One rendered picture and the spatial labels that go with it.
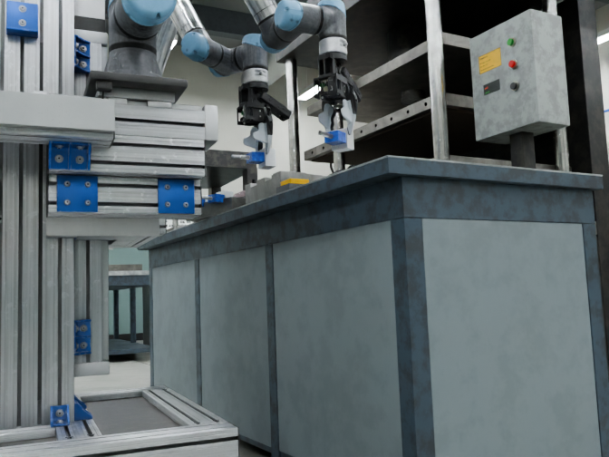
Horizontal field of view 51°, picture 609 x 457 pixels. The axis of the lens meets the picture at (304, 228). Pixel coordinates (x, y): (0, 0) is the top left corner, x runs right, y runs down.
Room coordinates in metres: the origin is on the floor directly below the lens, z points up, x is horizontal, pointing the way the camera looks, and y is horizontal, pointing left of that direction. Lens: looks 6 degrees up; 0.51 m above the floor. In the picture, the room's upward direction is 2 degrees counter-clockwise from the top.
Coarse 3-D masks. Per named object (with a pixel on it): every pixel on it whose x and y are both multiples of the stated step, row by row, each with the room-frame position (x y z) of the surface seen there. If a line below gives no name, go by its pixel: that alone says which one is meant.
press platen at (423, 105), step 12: (456, 96) 2.50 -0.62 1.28; (468, 96) 2.53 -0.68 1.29; (408, 108) 2.63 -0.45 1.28; (420, 108) 2.56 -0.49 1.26; (456, 108) 2.52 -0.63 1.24; (468, 108) 2.53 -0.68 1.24; (384, 120) 2.78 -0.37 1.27; (396, 120) 2.70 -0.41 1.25; (408, 120) 2.67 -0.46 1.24; (360, 132) 2.94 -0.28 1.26; (372, 132) 2.87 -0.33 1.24; (324, 144) 3.22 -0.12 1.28; (312, 156) 3.34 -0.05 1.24
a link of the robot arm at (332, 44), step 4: (324, 40) 1.63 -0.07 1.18; (328, 40) 1.63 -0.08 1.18; (332, 40) 1.62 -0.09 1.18; (336, 40) 1.63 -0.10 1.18; (340, 40) 1.63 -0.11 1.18; (344, 40) 1.64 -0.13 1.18; (320, 44) 1.65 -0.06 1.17; (324, 44) 1.63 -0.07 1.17; (328, 44) 1.63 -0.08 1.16; (332, 44) 1.62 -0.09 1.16; (336, 44) 1.63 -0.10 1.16; (340, 44) 1.63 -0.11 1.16; (344, 44) 1.64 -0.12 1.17; (320, 48) 1.65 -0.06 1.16; (324, 48) 1.63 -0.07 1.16; (328, 48) 1.63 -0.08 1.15; (332, 48) 1.62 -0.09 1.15; (336, 48) 1.63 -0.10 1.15; (340, 48) 1.63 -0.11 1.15; (344, 48) 1.64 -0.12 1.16; (320, 52) 1.65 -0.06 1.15; (324, 52) 1.63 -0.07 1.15; (328, 52) 1.63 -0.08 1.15; (332, 52) 1.63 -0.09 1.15; (336, 52) 1.63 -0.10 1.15; (340, 52) 1.63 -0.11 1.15; (344, 52) 1.64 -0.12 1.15
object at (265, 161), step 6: (264, 150) 1.85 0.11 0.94; (270, 150) 1.86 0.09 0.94; (234, 156) 1.83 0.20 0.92; (240, 156) 1.84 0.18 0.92; (246, 156) 1.84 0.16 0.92; (252, 156) 1.84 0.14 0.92; (258, 156) 1.85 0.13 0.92; (264, 156) 1.85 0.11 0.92; (270, 156) 1.86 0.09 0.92; (246, 162) 1.87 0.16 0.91; (252, 162) 1.86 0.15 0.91; (258, 162) 1.87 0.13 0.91; (264, 162) 1.86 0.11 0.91; (270, 162) 1.86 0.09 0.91; (258, 168) 1.89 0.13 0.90; (264, 168) 1.89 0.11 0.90; (270, 168) 1.89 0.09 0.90
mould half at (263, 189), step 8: (272, 176) 1.95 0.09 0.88; (280, 176) 1.90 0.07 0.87; (288, 176) 1.92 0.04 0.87; (296, 176) 1.93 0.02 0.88; (304, 176) 1.95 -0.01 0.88; (312, 176) 1.96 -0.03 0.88; (320, 176) 1.97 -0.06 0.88; (248, 184) 2.10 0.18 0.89; (256, 184) 2.05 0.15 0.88; (264, 184) 2.00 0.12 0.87; (272, 184) 1.95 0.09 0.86; (280, 184) 1.91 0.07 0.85; (248, 192) 2.10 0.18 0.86; (256, 192) 2.05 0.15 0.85; (264, 192) 2.00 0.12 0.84; (272, 192) 1.95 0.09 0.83; (248, 200) 2.11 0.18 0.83
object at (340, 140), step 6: (318, 132) 1.59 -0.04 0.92; (324, 132) 1.60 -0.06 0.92; (330, 132) 1.64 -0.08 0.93; (336, 132) 1.63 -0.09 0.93; (342, 132) 1.64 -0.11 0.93; (324, 138) 1.65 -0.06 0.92; (330, 138) 1.63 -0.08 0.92; (336, 138) 1.63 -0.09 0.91; (342, 138) 1.64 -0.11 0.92; (348, 138) 1.66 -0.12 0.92; (330, 144) 1.67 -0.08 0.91; (336, 144) 1.67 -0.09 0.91; (342, 144) 1.66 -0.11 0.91; (348, 144) 1.66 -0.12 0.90; (336, 150) 1.68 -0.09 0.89; (342, 150) 1.68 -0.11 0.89; (348, 150) 1.68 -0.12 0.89
